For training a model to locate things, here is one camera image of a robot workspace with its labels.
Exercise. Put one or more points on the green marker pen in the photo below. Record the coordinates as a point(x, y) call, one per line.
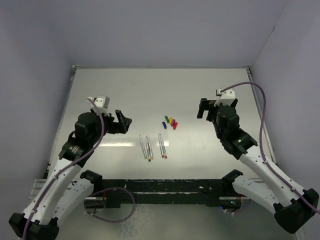
point(143, 147)

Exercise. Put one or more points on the red marker pen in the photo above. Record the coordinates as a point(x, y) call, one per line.
point(163, 147)

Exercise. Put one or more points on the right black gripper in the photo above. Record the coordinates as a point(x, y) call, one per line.
point(207, 105)

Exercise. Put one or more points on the purple marker pen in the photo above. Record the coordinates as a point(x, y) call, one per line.
point(161, 146)

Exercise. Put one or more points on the aluminium frame rail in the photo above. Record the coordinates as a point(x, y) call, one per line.
point(36, 188)

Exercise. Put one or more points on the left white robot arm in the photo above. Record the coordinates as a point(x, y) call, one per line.
point(57, 199)

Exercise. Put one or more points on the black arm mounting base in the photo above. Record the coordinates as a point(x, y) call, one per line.
point(208, 192)

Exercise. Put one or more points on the blue marker pen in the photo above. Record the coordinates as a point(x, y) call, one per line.
point(148, 149)

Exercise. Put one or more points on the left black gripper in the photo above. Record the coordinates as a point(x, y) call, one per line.
point(116, 127)

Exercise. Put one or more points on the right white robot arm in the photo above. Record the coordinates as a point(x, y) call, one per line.
point(291, 204)

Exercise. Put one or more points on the yellow marker pen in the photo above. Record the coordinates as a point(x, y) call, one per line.
point(151, 151)

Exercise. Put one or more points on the red pen cap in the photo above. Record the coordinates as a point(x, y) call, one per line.
point(175, 125)

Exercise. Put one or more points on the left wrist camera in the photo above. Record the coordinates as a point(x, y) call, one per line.
point(101, 103)

